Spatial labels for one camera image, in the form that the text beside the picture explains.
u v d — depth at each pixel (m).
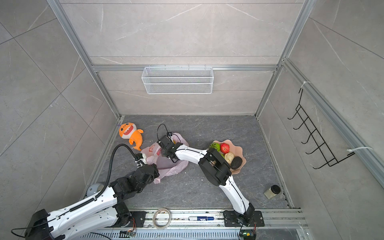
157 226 0.70
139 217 0.73
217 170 0.55
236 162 0.85
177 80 1.01
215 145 0.90
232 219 0.73
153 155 0.81
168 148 0.74
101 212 0.59
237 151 0.94
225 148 0.93
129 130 1.01
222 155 0.58
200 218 0.73
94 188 0.75
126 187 0.56
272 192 0.73
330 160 0.58
